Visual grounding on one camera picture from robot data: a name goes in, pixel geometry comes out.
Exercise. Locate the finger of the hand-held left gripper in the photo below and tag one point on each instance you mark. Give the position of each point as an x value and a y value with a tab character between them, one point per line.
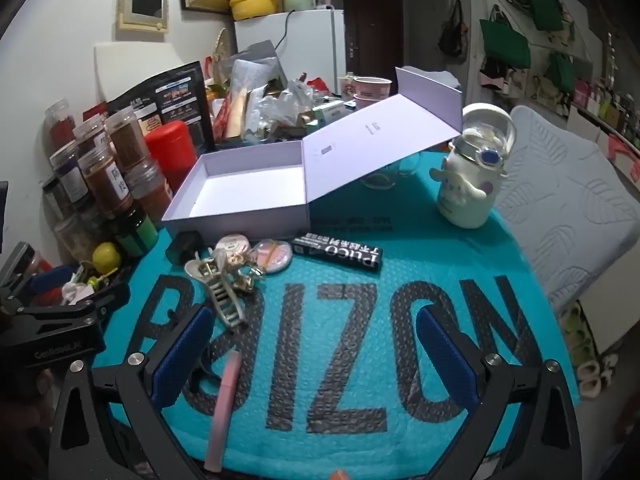
107	299
50	278

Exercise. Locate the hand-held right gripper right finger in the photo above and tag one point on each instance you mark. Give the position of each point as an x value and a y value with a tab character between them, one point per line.
445	360

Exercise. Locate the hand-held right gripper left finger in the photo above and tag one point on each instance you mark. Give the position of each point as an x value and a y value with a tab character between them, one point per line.
180	355

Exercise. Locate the pink slim tube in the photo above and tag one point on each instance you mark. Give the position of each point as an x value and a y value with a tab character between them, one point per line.
222	410

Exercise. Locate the pearl wavy hair claw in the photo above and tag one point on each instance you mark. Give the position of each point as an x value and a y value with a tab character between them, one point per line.
200	267

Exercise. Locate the smoky square hair claw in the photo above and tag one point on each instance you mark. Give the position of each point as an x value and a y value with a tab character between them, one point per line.
182	247

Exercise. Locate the gold leopard hair clip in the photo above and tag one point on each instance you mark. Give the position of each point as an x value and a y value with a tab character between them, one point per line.
241	266

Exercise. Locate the round pink compact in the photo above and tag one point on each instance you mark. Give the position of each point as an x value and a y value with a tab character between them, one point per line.
232	245

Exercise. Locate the translucent pink round case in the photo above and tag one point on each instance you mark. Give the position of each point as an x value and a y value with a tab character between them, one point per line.
272	255

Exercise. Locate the black lipstick box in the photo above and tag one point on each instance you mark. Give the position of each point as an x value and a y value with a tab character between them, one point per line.
340	252

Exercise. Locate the lavender cardboard box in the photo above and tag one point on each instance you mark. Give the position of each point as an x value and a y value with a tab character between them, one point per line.
240	195

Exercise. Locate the yellow round ball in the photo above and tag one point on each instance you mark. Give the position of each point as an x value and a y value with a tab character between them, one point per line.
106	256

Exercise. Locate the green slipper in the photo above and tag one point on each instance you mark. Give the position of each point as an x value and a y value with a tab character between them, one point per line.
575	325

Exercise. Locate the beige slipper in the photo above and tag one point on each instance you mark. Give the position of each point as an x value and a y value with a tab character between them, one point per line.
595	377

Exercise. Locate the red plastic canister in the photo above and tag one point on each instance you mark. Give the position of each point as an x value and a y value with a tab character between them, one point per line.
170	155

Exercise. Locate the white cartoon water bottle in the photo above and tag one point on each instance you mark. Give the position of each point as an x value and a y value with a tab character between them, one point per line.
465	185

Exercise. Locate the clear glass cup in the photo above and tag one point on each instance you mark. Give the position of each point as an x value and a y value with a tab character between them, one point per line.
380	177

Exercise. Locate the grey quilted cushion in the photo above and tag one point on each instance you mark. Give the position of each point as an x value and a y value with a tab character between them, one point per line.
560	200

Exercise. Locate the black printed bag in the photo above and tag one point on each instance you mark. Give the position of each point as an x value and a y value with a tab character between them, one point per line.
180	95

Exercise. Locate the beige pouch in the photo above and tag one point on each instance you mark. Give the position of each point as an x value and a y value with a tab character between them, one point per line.
237	110

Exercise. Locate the clear plastic bag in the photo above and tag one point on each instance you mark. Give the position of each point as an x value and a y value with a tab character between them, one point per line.
282	105

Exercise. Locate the pink panda paper cup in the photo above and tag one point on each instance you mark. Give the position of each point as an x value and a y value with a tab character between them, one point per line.
372	102

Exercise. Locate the white printed leaflet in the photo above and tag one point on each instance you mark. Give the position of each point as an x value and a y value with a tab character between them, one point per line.
255	75

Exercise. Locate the green and white carton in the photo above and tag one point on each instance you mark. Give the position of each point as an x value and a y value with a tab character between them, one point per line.
327	110

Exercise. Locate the straw fan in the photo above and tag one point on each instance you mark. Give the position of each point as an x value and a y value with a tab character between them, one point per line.
221	45

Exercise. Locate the plain pink paper cup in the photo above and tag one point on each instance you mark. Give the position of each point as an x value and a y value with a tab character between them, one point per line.
372	85

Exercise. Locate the grey plastic mailer bag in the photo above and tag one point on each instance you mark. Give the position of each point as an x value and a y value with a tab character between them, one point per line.
260	52

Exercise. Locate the shelf of assorted bottles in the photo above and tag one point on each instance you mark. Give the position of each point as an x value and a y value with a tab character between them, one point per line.
605	105

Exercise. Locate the green tote bag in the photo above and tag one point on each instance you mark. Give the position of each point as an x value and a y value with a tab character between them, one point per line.
560	70
542	2
505	42

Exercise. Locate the white refrigerator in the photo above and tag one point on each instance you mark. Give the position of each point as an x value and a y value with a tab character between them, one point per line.
310	45

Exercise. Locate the dark hanging bag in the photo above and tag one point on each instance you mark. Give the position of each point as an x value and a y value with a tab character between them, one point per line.
452	32

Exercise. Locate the dark wooden door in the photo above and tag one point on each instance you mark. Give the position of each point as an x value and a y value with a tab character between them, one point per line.
375	30

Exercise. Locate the wall intercom panel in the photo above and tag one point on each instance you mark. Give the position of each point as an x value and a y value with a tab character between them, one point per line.
145	5

